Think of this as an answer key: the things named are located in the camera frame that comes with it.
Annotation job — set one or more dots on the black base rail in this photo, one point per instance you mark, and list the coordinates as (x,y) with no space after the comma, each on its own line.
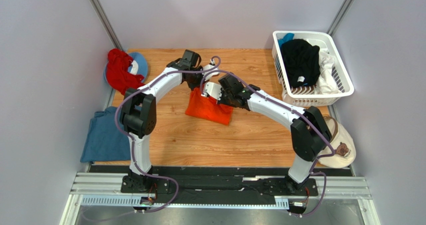
(195,185)

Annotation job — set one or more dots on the folded blue t shirt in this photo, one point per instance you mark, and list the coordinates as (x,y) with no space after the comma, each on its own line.
(104,142)

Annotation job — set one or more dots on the orange t shirt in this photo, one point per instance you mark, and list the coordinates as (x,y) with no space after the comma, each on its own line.
(207,108)

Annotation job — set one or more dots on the light blue cap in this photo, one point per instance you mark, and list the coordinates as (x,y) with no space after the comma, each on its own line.
(138,67)

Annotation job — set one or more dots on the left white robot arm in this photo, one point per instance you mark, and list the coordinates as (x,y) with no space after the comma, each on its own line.
(138,115)

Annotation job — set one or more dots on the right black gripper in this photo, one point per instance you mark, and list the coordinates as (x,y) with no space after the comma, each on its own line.
(223,96)

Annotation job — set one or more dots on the black t shirt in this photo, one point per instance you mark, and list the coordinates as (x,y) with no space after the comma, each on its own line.
(301,62)

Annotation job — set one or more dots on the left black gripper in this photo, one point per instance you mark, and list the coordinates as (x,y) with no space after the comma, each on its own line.
(192,86)

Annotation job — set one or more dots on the beige bear cap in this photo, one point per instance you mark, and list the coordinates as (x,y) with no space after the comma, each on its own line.
(342,143)

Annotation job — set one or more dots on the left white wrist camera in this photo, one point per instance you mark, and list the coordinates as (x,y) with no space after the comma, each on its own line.
(210,70)

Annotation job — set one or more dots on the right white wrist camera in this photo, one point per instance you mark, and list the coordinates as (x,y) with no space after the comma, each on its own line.
(213,90)

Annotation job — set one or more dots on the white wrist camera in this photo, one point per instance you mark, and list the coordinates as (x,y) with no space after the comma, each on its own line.
(210,70)
(213,90)

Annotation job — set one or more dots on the red t shirt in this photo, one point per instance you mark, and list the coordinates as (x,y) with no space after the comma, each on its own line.
(117,74)

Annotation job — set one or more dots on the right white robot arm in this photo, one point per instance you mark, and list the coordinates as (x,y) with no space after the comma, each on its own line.
(309,132)

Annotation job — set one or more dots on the white laundry basket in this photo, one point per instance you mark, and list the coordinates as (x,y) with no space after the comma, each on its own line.
(304,96)

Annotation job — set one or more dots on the teal blue garment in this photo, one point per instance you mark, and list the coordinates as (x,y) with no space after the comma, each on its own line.
(288,37)

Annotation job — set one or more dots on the white t shirt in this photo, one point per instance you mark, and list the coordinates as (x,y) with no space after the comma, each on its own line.
(320,64)

